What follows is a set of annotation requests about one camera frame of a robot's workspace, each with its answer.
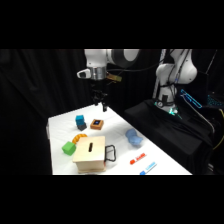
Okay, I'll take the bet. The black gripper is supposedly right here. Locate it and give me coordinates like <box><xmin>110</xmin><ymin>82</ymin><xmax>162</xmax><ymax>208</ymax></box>
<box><xmin>90</xmin><ymin>79</ymin><xmax>110</xmax><ymax>113</ymax></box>

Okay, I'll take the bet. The brown block with blue top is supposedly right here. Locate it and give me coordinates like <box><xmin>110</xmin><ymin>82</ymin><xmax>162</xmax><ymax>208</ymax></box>
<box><xmin>89</xmin><ymin>118</ymin><xmax>105</xmax><ymax>131</ymax></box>

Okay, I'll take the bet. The teal cube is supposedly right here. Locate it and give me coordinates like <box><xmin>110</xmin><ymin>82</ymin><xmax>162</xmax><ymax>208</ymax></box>
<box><xmin>75</xmin><ymin>114</ymin><xmax>85</xmax><ymax>126</ymax></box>

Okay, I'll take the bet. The dark grey cube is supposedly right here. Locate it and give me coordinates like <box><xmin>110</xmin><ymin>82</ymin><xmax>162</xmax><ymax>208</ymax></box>
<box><xmin>76</xmin><ymin>122</ymin><xmax>88</xmax><ymax>132</ymax></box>

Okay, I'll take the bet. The orange ridged toy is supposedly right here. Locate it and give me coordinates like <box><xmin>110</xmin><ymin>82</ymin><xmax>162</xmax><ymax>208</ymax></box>
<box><xmin>71</xmin><ymin>133</ymin><xmax>88</xmax><ymax>144</ymax></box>

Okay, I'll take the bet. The light wooden box with slot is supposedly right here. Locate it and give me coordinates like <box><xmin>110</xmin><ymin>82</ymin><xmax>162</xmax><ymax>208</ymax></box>
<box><xmin>72</xmin><ymin>135</ymin><xmax>108</xmax><ymax>174</ymax></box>

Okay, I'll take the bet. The green cube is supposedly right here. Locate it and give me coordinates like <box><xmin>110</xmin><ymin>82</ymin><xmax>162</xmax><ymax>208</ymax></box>
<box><xmin>61</xmin><ymin>140</ymin><xmax>77</xmax><ymax>156</ymax></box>

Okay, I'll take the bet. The black curtain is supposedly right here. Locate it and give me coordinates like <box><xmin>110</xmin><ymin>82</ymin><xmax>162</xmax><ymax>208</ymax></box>
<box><xmin>0</xmin><ymin>49</ymin><xmax>224</xmax><ymax>176</ymax></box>

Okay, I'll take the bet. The red marker pen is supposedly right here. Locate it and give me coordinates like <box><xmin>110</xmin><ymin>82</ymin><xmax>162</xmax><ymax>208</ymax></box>
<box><xmin>129</xmin><ymin>152</ymin><xmax>148</xmax><ymax>166</ymax></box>

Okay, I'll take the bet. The black covered robot stand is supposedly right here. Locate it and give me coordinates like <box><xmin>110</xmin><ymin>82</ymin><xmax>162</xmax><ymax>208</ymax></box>
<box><xmin>123</xmin><ymin>98</ymin><xmax>215</xmax><ymax>176</ymax></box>

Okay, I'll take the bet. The blue marker pen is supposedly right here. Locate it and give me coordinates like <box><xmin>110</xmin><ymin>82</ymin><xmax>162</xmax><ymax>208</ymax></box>
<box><xmin>139</xmin><ymin>161</ymin><xmax>158</xmax><ymax>176</ymax></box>

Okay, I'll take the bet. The blue lit bar device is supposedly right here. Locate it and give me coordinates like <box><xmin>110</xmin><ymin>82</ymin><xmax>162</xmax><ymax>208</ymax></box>
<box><xmin>180</xmin><ymin>88</ymin><xmax>204</xmax><ymax>110</ymax></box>

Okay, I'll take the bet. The teal lit device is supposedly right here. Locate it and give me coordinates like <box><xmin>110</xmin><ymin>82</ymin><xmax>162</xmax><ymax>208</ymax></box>
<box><xmin>206</xmin><ymin>94</ymin><xmax>224</xmax><ymax>108</ymax></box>

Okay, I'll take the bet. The brown wrist camera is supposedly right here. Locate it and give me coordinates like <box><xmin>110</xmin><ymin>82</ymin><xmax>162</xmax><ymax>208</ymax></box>
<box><xmin>107</xmin><ymin>73</ymin><xmax>122</xmax><ymax>84</ymax></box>

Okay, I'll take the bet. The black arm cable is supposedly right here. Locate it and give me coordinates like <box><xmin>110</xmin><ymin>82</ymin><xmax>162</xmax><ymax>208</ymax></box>
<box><xmin>107</xmin><ymin>49</ymin><xmax>168</xmax><ymax>75</ymax></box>

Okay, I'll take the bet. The yellow cable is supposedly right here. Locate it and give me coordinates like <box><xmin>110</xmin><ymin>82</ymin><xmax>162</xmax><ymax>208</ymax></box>
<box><xmin>211</xmin><ymin>108</ymin><xmax>224</xmax><ymax>152</ymax></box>

